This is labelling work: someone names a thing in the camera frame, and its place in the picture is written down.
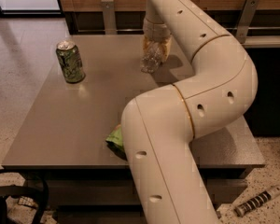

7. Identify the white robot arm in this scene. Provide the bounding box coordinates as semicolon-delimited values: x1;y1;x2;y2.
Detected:
121;0;258;224

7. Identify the green soda can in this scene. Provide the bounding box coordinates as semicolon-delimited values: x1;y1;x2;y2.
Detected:
56;40;86;83

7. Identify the clear plastic water bottle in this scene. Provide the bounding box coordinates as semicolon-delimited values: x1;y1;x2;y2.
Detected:
141;41;162;74

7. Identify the grey table base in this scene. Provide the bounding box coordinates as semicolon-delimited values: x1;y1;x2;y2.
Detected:
20;166;252;224

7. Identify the right metal bracket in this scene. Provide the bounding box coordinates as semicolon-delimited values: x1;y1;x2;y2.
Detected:
233;0;260;44

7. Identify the left metal bracket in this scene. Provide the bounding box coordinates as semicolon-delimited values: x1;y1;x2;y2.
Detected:
101;0;118;35

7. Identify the black chair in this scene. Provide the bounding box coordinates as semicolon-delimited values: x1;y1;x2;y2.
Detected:
0;169;50;224

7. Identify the metal bracket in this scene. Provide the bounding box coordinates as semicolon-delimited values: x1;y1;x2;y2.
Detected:
233;0;260;44
101;0;118;35

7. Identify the green chips bag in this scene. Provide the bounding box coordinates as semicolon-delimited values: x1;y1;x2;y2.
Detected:
105;124;127;161

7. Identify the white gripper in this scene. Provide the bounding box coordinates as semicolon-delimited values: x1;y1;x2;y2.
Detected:
142;0;172;63

